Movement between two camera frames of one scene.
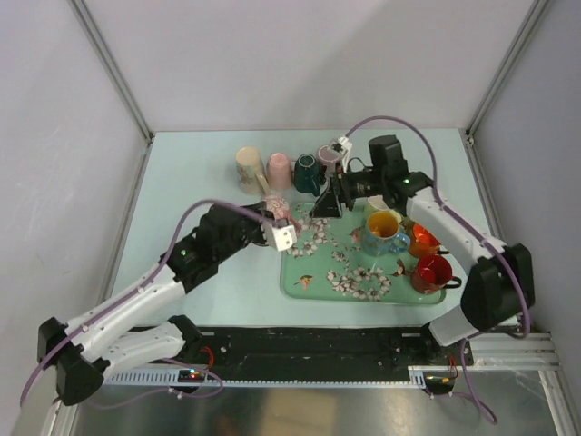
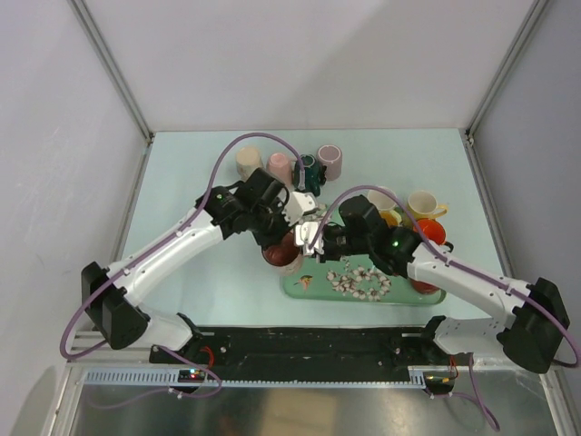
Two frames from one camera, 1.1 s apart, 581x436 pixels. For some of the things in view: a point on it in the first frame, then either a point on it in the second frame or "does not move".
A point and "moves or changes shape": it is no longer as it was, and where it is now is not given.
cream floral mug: x=251 y=175 does not move
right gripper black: x=339 y=193 to x=327 y=257
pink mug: x=280 y=208 moves or changes shape
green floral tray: x=329 y=265 does not move
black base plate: x=324 y=346 does not move
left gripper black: x=260 y=228 to x=265 y=241
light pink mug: x=280 y=172 does not move
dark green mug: x=307 y=179 does not move
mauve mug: x=328 y=156 does not move
